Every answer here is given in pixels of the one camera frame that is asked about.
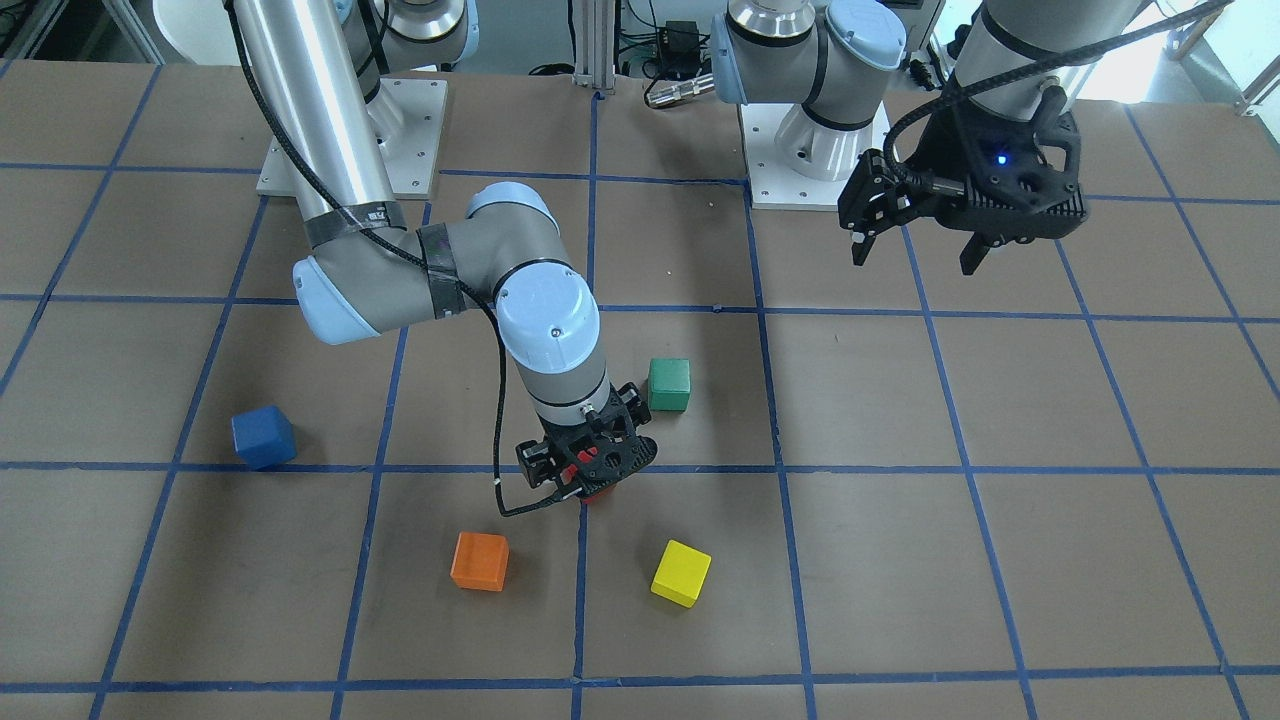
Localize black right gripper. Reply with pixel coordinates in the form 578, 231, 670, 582
516, 383, 658, 497

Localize green wooden block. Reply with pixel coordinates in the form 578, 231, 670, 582
646, 357, 692, 413

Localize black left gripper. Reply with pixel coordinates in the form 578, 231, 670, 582
837, 95, 1089, 275

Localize blue wooden block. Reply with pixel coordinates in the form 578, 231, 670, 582
230, 405, 297, 471

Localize yellow wooden block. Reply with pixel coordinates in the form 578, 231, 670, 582
650, 539, 712, 609

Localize orange wooden block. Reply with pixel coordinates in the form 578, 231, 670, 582
451, 530, 509, 592

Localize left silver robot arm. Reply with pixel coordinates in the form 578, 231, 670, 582
710, 1, 1140, 274

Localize red wooden block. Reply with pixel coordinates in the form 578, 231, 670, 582
575, 466, 620, 503

